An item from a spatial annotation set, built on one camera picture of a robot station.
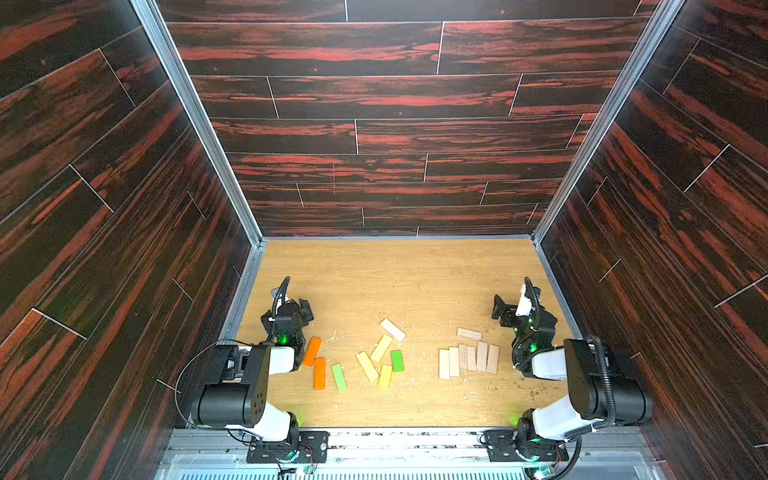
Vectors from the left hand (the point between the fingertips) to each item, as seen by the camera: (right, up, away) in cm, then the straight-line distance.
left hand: (288, 304), depth 94 cm
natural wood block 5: (+60, -15, -5) cm, 62 cm away
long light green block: (+18, -20, -10) cm, 29 cm away
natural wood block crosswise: (+57, -9, -1) cm, 57 cm away
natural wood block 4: (+57, -15, -6) cm, 59 cm away
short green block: (+35, -16, -5) cm, 39 cm away
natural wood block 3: (+54, -15, -7) cm, 57 cm away
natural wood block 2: (+48, -17, -7) cm, 51 cm away
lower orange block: (+12, -19, -8) cm, 24 cm away
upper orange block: (+8, -14, -3) cm, 17 cm away
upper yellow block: (+30, -13, -4) cm, 33 cm away
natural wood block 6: (+64, -16, -5) cm, 66 cm away
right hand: (+73, +2, -2) cm, 73 cm away
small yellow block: (+31, -19, -9) cm, 38 cm away
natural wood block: (+34, -8, 0) cm, 35 cm away
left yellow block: (+26, -17, -7) cm, 32 cm away
